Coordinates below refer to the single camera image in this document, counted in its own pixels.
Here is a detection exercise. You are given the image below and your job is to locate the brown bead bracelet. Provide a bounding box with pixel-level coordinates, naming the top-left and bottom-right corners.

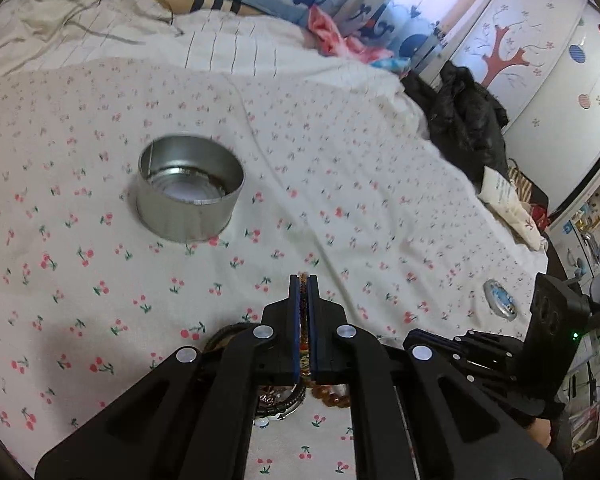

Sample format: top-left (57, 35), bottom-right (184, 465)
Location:
top-left (299, 272), bottom-right (352, 410)

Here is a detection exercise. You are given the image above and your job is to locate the cream printed cloth bag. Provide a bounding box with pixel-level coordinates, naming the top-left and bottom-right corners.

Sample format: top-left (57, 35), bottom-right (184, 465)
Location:
top-left (478, 167), bottom-right (546, 252)

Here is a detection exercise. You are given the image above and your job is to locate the cherry print bed sheet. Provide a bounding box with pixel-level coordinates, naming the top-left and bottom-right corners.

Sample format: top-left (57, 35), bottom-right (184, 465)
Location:
top-left (0, 58), bottom-right (546, 471)

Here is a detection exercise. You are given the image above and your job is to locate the round silver metal tin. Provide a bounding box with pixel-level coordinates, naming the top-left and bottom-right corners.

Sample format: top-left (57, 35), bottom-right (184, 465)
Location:
top-left (134, 134), bottom-right (246, 243)

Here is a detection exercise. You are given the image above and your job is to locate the black jacket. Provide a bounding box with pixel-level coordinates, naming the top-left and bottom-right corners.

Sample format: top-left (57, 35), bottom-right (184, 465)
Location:
top-left (402, 61), bottom-right (508, 186)

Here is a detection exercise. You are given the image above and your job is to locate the white wardrobe with tree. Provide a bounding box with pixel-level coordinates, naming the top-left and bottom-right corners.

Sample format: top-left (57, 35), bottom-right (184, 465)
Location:
top-left (452, 0), bottom-right (600, 212)

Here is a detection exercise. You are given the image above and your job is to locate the pink crumpled cloth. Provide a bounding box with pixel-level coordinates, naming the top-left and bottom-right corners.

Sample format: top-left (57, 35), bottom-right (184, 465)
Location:
top-left (308, 6), bottom-right (393, 64)

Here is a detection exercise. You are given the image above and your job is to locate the striped tan pillow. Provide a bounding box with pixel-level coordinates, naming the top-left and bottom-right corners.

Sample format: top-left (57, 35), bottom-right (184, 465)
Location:
top-left (157, 0), bottom-right (265, 16)

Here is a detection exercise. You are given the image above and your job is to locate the white striped duvet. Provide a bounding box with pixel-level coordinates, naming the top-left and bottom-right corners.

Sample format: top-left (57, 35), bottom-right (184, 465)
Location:
top-left (0, 0), bottom-right (399, 93)

